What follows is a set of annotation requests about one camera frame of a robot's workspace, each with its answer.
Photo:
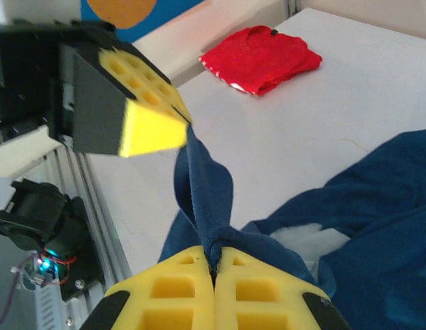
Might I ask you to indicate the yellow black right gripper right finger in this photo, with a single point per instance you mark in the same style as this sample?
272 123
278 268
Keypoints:
226 309

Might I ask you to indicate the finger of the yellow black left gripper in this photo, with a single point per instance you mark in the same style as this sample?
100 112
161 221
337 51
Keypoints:
154 77
147 130

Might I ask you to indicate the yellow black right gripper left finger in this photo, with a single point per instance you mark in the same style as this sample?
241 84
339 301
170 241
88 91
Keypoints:
202 309

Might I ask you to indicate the navy blue printed t-shirt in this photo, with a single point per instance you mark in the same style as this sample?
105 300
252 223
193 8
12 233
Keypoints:
371 206

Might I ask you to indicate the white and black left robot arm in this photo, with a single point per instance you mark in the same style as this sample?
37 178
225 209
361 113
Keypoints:
34 213

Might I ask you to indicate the folded red t-shirt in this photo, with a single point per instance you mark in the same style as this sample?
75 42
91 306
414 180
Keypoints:
261 58

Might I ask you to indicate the blue floral wall panel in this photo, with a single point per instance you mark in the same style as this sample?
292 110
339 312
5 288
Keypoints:
123 10

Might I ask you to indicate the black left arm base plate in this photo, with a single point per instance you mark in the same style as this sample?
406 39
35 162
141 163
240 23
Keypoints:
86 261

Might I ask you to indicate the aluminium corner post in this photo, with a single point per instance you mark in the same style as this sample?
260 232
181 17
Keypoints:
291 7

